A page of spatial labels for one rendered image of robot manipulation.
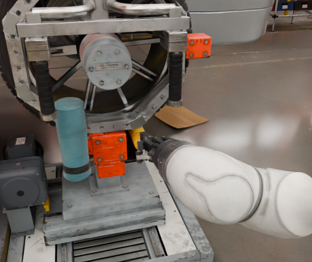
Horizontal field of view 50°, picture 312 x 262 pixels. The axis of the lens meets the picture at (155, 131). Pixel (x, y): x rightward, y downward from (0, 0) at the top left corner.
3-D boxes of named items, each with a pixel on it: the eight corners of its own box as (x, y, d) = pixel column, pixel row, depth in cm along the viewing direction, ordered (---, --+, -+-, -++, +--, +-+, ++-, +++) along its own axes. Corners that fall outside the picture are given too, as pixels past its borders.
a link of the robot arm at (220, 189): (152, 188, 59) (212, 207, 64) (189, 229, 45) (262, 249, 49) (175, 132, 58) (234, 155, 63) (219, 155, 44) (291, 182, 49)
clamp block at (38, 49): (51, 51, 86) (48, 30, 84) (50, 60, 78) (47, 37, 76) (30, 52, 85) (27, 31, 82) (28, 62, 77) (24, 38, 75)
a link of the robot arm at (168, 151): (163, 149, 58) (152, 142, 64) (167, 197, 60) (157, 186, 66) (209, 141, 61) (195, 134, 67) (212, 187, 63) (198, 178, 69)
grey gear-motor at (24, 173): (54, 179, 176) (44, 118, 160) (54, 235, 140) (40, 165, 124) (18, 184, 172) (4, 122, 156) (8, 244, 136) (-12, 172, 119)
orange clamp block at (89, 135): (83, 122, 119) (81, 144, 123) (84, 132, 112) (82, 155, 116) (102, 123, 121) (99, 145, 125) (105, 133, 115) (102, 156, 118)
